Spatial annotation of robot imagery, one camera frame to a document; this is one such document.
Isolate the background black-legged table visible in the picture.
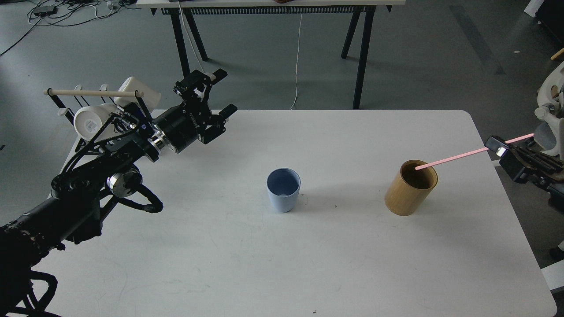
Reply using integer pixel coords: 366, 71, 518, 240
135, 0, 406, 110

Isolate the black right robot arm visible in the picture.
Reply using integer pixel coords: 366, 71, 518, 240
485, 135, 564, 212

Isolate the white thick hanging cable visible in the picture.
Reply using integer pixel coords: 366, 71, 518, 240
177, 0, 209, 80

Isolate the black wire cup rack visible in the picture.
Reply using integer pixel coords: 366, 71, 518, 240
48, 77, 161, 152

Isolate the white square mug on rack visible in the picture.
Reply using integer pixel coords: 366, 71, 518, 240
115, 77, 162, 116

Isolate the floor cables and adapter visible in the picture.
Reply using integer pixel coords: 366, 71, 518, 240
0, 0, 141, 55

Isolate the bamboo cylinder holder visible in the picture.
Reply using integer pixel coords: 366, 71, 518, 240
385, 160, 438, 216

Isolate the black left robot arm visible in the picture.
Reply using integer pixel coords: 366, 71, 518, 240
1, 69, 237, 317

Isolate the blue plastic cup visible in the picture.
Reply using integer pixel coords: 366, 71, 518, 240
266, 168, 301, 213

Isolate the white equipment at right edge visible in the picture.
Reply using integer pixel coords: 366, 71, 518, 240
534, 62, 564, 160

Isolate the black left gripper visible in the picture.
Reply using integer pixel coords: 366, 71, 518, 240
152, 69, 238, 153

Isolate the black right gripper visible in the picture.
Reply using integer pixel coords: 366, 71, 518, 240
485, 135, 551, 191

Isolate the wooden rack dowel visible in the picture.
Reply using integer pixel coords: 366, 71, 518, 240
44, 88, 145, 98

